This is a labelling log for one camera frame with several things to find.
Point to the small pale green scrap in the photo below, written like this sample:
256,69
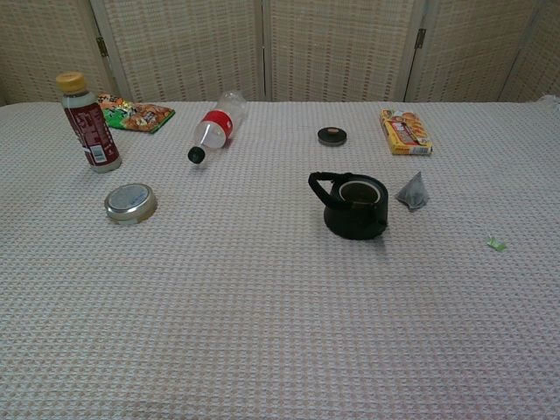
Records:
496,244

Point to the round metal tin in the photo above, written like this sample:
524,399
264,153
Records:
130,202

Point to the yellow snack box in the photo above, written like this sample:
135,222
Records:
407,133

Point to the black teapot lid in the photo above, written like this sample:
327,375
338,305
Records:
332,136

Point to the woven folding screen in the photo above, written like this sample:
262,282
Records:
184,48

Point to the clear bottle red label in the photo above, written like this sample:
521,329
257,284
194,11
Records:
216,124

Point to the black teapot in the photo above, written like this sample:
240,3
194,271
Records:
356,219

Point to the brown drink bottle yellow cap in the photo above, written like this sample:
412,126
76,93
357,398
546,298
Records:
89,127

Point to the green snack bag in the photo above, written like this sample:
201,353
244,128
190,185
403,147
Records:
140,116

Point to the grey pyramid tea bag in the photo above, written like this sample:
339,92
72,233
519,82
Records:
413,194

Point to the white woven tablecloth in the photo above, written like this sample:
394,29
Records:
262,306

